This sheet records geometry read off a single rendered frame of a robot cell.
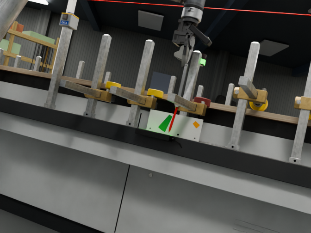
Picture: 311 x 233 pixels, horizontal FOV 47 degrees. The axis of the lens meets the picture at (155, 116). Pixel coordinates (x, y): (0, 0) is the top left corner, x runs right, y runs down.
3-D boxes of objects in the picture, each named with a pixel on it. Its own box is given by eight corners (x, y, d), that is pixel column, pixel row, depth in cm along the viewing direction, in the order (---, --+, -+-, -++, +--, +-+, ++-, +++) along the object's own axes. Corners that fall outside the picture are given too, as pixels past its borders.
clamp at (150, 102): (150, 107, 166) (152, 97, 166) (125, 102, 171) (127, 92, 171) (155, 109, 172) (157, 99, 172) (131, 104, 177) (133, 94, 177)
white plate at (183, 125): (198, 141, 156) (202, 119, 156) (145, 130, 166) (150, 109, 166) (198, 141, 156) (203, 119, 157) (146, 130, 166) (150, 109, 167)
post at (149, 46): (130, 136, 169) (152, 39, 171) (124, 135, 171) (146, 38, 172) (133, 137, 173) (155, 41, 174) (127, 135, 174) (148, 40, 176)
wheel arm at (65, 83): (64, 88, 151) (66, 79, 151) (58, 87, 152) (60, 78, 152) (114, 103, 191) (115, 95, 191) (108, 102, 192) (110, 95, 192)
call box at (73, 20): (68, 27, 189) (71, 13, 189) (58, 26, 191) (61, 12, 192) (76, 31, 195) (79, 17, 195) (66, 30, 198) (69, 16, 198)
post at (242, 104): (236, 151, 150) (259, 41, 151) (227, 149, 151) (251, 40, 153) (237, 151, 153) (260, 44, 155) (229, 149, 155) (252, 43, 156)
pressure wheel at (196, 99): (203, 121, 165) (208, 97, 165) (187, 118, 168) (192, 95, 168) (208, 123, 172) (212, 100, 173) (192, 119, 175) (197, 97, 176)
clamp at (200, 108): (202, 114, 157) (204, 103, 157) (173, 109, 162) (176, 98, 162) (205, 116, 162) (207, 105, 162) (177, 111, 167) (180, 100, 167)
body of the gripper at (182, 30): (177, 47, 163) (182, 22, 164) (194, 50, 160) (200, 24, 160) (171, 43, 156) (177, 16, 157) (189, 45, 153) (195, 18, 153)
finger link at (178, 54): (172, 65, 159) (177, 45, 159) (184, 67, 156) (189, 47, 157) (170, 64, 156) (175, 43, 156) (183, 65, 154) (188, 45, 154)
